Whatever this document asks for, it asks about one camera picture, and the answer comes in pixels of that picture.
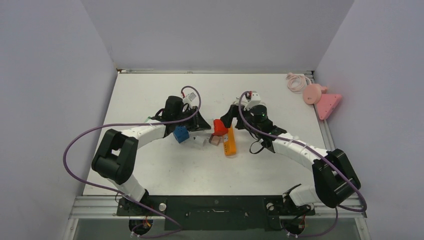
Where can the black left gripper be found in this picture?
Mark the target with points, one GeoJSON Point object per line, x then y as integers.
{"type": "Point", "coordinates": [198, 123]}

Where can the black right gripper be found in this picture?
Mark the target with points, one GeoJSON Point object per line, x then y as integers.
{"type": "Point", "coordinates": [227, 119]}

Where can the red cube socket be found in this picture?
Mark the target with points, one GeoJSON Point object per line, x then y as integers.
{"type": "Point", "coordinates": [219, 128]}

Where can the white plug charger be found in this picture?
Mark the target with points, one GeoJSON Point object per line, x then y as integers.
{"type": "Point", "coordinates": [199, 141]}

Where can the pink brown plug charger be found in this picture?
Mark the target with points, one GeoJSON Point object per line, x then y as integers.
{"type": "Point", "coordinates": [214, 140]}

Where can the orange power strip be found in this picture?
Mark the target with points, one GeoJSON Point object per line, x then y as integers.
{"type": "Point", "coordinates": [229, 143]}

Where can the blue cube socket adapter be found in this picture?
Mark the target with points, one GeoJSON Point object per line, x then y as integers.
{"type": "Point", "coordinates": [181, 134]}

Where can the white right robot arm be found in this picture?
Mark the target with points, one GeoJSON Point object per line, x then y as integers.
{"type": "Point", "coordinates": [334, 179]}

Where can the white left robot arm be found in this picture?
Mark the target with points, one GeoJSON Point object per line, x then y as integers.
{"type": "Point", "coordinates": [115, 157]}

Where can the pink round socket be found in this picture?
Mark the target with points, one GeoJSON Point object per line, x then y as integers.
{"type": "Point", "coordinates": [313, 92]}

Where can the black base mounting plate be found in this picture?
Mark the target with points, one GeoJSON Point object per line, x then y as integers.
{"type": "Point", "coordinates": [227, 212]}

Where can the pink triangular power strip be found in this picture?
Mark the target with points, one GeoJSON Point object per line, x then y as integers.
{"type": "Point", "coordinates": [326, 105]}

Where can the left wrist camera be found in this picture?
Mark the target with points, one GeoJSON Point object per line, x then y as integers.
{"type": "Point", "coordinates": [189, 98]}

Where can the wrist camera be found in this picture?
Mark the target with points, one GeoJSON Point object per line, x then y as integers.
{"type": "Point", "coordinates": [253, 99]}
{"type": "Point", "coordinates": [189, 98]}

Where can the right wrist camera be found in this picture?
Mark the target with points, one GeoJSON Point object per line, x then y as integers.
{"type": "Point", "coordinates": [253, 99]}

